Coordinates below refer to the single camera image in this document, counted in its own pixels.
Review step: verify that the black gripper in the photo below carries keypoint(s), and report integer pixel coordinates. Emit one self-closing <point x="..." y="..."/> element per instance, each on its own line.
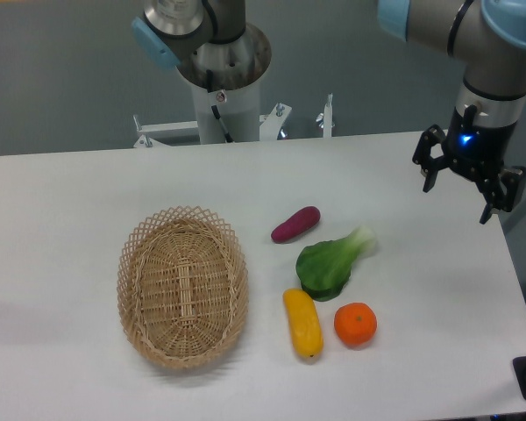
<point x="476" y="153"/>

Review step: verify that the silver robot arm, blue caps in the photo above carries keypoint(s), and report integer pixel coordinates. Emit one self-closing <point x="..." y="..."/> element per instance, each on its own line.
<point x="490" y="38"/>

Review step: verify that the silver robot base, blue cap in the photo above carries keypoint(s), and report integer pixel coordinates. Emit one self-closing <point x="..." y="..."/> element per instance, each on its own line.
<point x="210" y="43"/>

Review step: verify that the green bok choy vegetable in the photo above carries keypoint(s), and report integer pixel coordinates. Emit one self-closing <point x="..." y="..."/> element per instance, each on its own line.
<point x="324" y="269"/>

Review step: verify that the purple sweet potato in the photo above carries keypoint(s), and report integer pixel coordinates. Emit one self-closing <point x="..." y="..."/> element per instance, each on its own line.
<point x="296" y="225"/>

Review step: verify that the orange tangerine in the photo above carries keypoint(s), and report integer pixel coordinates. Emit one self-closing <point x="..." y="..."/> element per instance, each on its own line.
<point x="355" y="324"/>

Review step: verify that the yellow banana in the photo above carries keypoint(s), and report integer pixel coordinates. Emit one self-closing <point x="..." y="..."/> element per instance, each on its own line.
<point x="303" y="323"/>

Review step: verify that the woven wicker basket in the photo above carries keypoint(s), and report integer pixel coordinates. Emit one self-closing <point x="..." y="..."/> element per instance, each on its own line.
<point x="182" y="288"/>

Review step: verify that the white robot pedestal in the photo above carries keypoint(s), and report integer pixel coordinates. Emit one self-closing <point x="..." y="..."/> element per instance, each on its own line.
<point x="239" y="108"/>

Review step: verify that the white metal mounting frame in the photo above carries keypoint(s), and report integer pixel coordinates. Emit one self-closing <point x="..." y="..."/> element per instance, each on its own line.
<point x="271" y="127"/>

